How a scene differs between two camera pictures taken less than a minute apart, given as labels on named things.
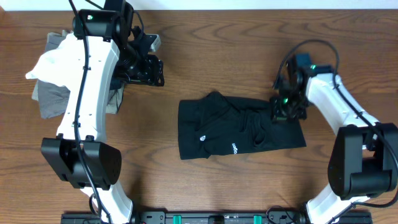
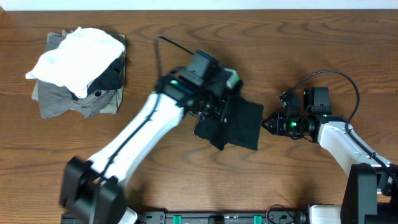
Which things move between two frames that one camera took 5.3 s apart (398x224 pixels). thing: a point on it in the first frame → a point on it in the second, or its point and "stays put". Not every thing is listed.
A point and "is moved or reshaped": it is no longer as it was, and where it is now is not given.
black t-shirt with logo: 217,124 is moved or reshaped
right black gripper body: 289,108 → 290,126
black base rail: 222,217 stays put
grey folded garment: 53,99 stays put
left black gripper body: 137,68 → 211,105
